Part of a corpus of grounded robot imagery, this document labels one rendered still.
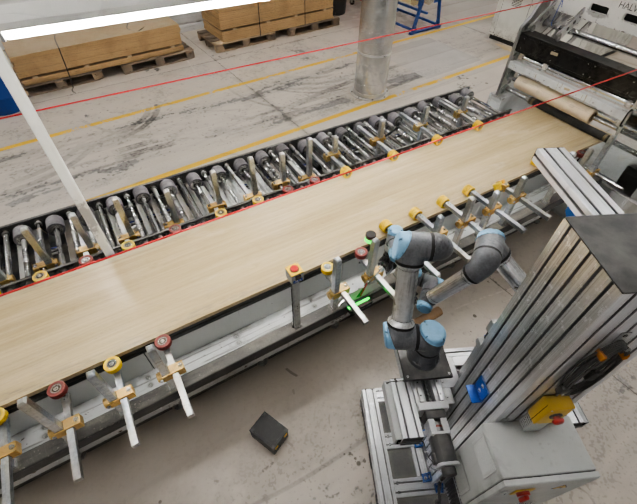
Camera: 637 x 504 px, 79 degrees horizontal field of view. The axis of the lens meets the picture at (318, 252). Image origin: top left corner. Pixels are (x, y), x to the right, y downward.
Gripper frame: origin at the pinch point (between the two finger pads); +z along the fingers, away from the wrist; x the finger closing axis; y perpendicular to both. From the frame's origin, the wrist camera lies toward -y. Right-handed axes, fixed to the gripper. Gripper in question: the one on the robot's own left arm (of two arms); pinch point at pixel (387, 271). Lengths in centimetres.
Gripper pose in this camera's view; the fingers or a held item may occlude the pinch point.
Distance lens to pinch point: 226.6
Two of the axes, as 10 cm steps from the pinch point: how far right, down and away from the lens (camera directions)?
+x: 7.8, 4.7, -4.2
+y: -6.3, 5.5, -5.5
